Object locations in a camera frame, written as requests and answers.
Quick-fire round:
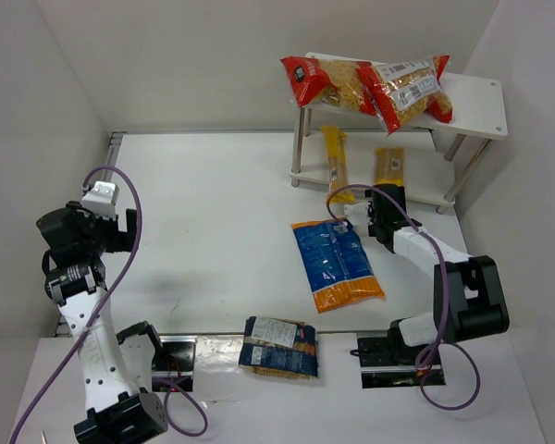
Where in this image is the large yellow spaghetti bag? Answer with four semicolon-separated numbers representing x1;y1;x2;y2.
375;147;405;187

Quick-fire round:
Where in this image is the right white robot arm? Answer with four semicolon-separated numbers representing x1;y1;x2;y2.
365;183;510;350

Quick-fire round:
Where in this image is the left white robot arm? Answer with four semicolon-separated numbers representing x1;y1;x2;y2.
36;201;168;443

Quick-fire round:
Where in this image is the blue orange pasta bag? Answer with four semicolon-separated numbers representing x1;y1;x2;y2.
291;218;385;313

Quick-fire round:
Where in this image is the white two-tier shelf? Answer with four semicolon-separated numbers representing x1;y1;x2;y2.
290;54;508;211

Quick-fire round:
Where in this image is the red pasta bag right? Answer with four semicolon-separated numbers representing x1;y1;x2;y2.
356;55;453;133

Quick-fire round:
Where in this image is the red pasta bag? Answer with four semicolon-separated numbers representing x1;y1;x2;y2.
280;56;376;116
356;55;453;133

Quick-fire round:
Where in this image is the red pasta bag left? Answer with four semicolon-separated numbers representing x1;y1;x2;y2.
280;56;376;116

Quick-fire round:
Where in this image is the dark blue pasta bag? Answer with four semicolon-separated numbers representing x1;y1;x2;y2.
238;316;319;379

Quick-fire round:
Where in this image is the small yellow spaghetti bag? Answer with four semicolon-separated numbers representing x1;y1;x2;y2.
321;126;349;193

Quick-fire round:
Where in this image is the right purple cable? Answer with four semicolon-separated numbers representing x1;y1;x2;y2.
326;183;482;411

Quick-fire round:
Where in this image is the purple cable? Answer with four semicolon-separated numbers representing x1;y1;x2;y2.
7;165;209;444
326;183;482;411

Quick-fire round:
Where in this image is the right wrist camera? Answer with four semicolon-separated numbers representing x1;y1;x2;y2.
343;200;371;228

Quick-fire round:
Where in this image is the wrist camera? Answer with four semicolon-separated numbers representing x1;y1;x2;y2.
80;181;119;220
343;200;371;228

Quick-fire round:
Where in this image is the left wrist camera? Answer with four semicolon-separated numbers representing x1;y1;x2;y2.
80;181;119;220

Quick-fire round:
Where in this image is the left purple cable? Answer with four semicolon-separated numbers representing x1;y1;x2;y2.
7;165;209;444

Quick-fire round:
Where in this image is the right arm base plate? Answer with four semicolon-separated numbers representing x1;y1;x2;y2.
350;331;426;389

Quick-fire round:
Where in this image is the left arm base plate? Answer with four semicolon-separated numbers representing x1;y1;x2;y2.
152;335;197;392

